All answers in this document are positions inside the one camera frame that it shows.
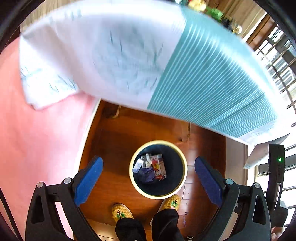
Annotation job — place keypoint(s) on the yellow wrapper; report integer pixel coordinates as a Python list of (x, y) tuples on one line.
[(197, 5)]

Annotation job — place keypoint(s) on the red pink milk carton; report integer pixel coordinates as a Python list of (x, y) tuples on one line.
[(159, 167)]

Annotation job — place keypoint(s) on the purple plastic bag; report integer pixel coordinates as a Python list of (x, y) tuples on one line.
[(146, 175)]

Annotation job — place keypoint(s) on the window with metal grille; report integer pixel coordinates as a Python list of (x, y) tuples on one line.
[(276, 52)]

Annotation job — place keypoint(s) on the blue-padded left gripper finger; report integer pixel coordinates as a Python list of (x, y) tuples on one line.
[(43, 220)]

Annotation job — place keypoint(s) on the pink bed cover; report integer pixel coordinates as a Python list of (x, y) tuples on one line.
[(37, 146)]

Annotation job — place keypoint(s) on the round dark trash bin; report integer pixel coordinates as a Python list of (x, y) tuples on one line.
[(175, 165)]

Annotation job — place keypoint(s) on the green paper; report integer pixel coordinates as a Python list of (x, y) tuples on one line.
[(214, 13)]

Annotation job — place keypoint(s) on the white paper bag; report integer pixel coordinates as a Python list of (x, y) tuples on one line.
[(146, 161)]

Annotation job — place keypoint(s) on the teal white patterned tablecloth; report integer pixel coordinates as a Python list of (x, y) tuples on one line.
[(153, 56)]

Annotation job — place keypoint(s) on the right yellow slipper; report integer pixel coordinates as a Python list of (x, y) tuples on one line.
[(172, 202)]

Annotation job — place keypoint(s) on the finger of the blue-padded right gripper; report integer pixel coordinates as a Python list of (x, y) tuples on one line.
[(225, 193)]

